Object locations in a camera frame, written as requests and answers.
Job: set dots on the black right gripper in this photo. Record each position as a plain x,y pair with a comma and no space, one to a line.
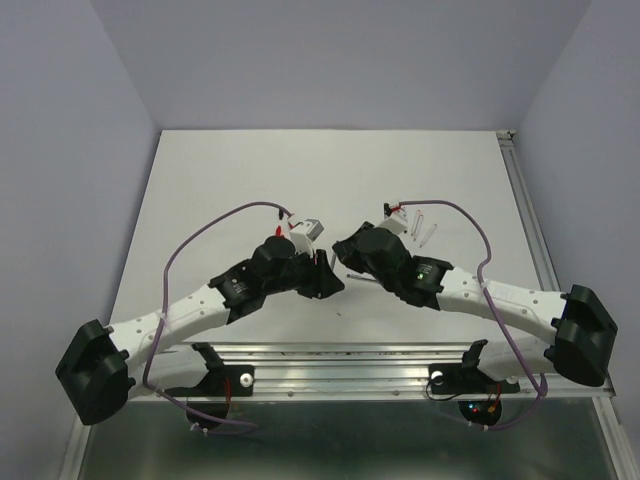
347,249

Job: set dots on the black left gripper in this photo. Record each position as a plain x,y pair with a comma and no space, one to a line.
325,281

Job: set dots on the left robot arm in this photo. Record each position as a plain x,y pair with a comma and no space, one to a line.
102,365

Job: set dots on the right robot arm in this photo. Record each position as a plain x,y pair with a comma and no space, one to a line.
569,333

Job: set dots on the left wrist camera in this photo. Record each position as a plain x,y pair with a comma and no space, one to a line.
304,233

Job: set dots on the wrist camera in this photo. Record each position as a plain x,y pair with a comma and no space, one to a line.
304,233
394,218

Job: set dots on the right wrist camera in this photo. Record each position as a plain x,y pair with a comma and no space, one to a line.
394,218

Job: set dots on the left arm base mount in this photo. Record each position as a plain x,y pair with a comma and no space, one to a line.
197,380

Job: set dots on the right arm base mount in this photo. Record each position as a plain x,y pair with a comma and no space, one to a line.
479,397

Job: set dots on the aluminium right rail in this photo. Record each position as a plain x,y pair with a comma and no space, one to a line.
543,264

